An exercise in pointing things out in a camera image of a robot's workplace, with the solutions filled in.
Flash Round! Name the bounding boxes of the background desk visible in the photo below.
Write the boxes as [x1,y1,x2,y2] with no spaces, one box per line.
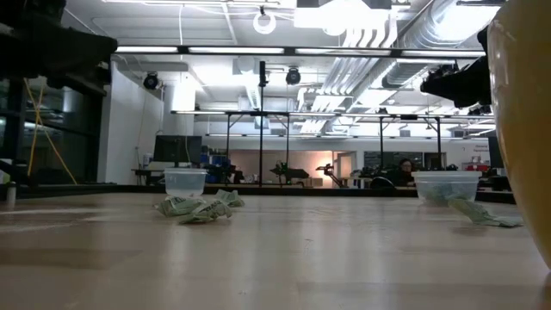
[132,166,167,186]

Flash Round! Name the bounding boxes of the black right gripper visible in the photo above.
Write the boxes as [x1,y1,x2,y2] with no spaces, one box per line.
[420,25,492,109]

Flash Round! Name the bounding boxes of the orange plastic cup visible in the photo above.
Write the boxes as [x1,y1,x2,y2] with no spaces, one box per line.
[487,0,551,270]

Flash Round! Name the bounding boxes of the black background rig frame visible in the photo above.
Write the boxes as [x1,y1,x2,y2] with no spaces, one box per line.
[377,114,444,171]
[223,110,292,187]

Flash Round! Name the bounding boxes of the person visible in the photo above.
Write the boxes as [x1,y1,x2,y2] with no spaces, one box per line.
[389,158,417,187]

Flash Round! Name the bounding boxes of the black tripod stand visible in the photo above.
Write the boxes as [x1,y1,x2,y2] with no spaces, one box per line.
[257,59,269,187]

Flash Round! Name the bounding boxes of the yellow rope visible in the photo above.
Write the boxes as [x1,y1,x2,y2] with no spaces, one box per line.
[23,78,78,186]

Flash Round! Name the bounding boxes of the blue storage bins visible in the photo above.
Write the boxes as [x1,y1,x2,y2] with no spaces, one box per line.
[200,153,232,184]

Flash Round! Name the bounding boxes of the dark monitor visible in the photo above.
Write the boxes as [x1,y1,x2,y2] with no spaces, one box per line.
[487,131,505,170]

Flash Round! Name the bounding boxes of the silver ventilation duct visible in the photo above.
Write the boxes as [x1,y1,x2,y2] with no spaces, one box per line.
[382,0,503,90]

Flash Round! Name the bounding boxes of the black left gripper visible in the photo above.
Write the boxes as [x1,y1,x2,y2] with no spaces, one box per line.
[0,0,118,90]

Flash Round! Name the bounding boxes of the white ring light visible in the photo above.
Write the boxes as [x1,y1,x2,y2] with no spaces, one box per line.
[252,10,277,35]

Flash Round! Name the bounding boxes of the black computer monitor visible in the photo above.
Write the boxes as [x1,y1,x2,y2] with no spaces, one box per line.
[153,134,203,168]

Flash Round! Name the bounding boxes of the clear plastic cup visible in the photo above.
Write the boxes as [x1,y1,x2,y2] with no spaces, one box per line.
[163,167,208,199]
[412,170,482,207]

